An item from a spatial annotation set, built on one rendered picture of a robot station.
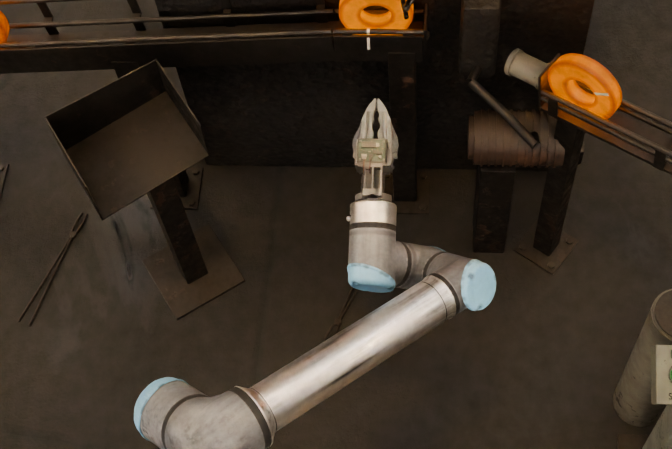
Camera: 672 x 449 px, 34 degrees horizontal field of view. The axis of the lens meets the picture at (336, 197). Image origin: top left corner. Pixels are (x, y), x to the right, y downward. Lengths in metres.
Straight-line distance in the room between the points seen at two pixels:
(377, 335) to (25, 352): 1.23
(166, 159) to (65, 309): 0.71
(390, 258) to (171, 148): 0.57
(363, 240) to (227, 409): 0.46
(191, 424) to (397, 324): 0.41
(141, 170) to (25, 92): 1.03
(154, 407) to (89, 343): 0.98
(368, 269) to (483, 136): 0.51
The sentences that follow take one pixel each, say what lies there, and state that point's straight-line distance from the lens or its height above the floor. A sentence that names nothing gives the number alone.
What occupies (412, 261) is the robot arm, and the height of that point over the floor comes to 0.66.
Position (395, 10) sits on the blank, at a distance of 2.36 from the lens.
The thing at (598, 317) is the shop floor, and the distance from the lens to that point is 2.86.
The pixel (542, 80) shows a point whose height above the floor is 0.70.
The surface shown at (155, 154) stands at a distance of 2.40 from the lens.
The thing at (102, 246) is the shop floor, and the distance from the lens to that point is 3.02.
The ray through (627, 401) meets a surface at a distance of 2.66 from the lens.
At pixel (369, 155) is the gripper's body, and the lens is 2.12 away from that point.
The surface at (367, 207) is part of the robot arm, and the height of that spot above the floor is 0.74.
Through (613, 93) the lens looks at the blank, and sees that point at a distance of 2.27.
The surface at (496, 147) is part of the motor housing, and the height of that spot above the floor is 0.51.
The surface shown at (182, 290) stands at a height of 0.01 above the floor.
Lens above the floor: 2.58
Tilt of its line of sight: 60 degrees down
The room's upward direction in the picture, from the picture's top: 7 degrees counter-clockwise
